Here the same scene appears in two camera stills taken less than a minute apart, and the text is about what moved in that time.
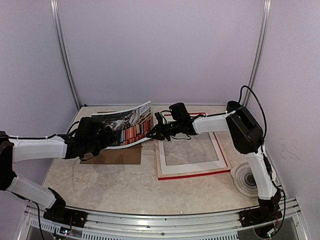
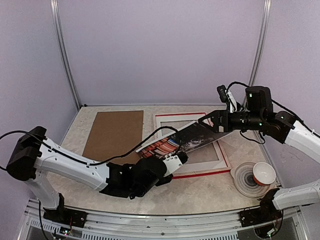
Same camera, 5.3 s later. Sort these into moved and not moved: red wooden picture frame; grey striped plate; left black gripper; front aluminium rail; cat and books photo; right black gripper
Moved: cat and books photo; right black gripper; left black gripper
Not moved: grey striped plate; red wooden picture frame; front aluminium rail
